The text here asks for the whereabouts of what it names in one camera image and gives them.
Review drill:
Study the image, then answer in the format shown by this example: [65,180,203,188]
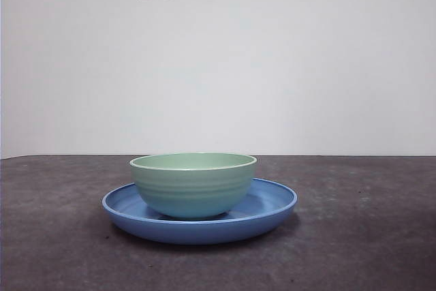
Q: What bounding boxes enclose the blue round plate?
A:
[102,177,298,246]

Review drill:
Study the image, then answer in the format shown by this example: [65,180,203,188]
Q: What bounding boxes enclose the green ribbed bowl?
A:
[129,153,258,219]

